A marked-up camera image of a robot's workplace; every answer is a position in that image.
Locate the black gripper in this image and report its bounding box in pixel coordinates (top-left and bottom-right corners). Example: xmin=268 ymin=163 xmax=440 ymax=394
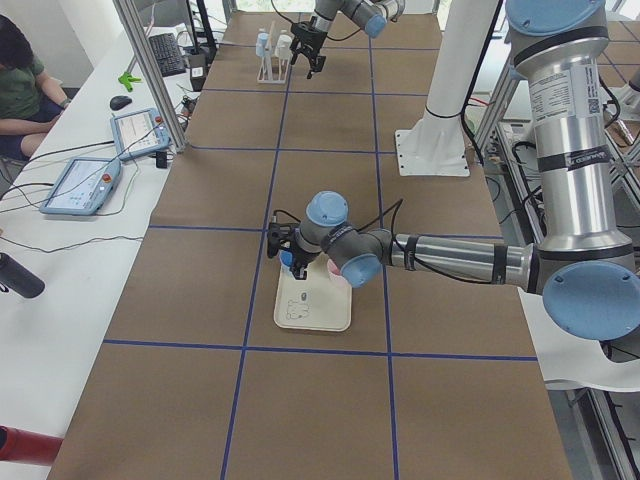
xmin=290 ymin=22 xmax=327 ymax=80
xmin=290 ymin=228 xmax=321 ymax=280

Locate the cream white plastic cup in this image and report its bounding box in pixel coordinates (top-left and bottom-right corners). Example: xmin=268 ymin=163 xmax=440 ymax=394
xmin=274 ymin=30 xmax=292 ymax=64

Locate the light blue plastic cup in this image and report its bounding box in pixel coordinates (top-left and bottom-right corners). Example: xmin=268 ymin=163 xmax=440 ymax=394
xmin=255 ymin=28 xmax=270 ymax=59

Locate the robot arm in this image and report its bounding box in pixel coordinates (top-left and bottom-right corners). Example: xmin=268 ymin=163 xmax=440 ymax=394
xmin=290 ymin=0 xmax=405 ymax=79
xmin=267 ymin=1 xmax=639 ymax=341

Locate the pink plastic cup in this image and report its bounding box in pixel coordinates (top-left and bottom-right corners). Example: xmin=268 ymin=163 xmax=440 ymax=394
xmin=326 ymin=259 xmax=350 ymax=288

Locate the cream plastic tray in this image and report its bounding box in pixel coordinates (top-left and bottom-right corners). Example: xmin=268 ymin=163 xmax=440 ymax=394
xmin=273 ymin=256 xmax=352 ymax=332

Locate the black labelled box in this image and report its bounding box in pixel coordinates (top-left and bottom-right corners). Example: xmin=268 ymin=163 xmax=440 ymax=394
xmin=188 ymin=53 xmax=207 ymax=92

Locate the black keyboard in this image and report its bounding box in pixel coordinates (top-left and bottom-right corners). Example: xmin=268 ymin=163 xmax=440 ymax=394
xmin=148 ymin=33 xmax=186 ymax=77

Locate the green plastic clamp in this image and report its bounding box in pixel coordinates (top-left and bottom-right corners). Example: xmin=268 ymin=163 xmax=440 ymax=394
xmin=118 ymin=71 xmax=142 ymax=92

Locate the blue teach pendant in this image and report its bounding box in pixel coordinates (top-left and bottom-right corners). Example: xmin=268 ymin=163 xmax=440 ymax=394
xmin=39 ymin=157 xmax=121 ymax=216
xmin=110 ymin=108 xmax=171 ymax=161

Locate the black computer mouse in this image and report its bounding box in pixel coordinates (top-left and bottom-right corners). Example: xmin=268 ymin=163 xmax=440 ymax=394
xmin=109 ymin=95 xmax=132 ymax=111

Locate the black water bottle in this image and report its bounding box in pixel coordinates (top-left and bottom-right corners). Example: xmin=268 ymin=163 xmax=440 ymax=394
xmin=1 ymin=253 xmax=45 ymax=299

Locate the person in green shirt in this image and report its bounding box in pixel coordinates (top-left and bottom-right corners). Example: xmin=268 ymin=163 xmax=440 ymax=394
xmin=1 ymin=16 xmax=71 ymax=161

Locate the red water bottle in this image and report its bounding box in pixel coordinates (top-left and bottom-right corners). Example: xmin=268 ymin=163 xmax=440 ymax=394
xmin=0 ymin=426 xmax=63 ymax=466

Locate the white wire cup rack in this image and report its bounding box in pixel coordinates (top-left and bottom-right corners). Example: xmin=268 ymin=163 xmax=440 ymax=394
xmin=256 ymin=21 xmax=292 ymax=84

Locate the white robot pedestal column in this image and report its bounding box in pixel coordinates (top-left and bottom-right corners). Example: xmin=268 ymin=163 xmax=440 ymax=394
xmin=395 ymin=0 xmax=501 ymax=177

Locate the aluminium frame post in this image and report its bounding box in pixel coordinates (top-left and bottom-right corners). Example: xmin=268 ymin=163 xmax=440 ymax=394
xmin=113 ymin=0 xmax=187 ymax=153

